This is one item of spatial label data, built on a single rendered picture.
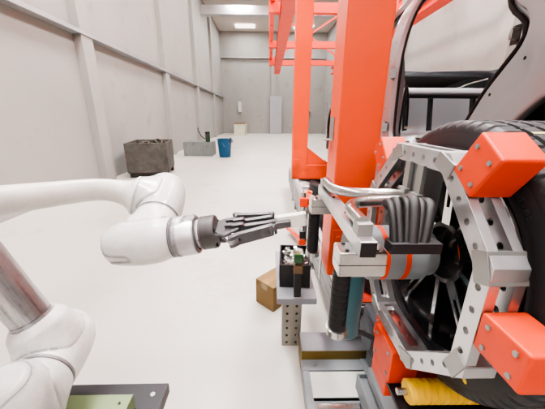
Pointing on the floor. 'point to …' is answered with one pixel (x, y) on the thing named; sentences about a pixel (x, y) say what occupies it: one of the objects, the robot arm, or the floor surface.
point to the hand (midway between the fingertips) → (290, 220)
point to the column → (290, 324)
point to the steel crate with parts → (148, 157)
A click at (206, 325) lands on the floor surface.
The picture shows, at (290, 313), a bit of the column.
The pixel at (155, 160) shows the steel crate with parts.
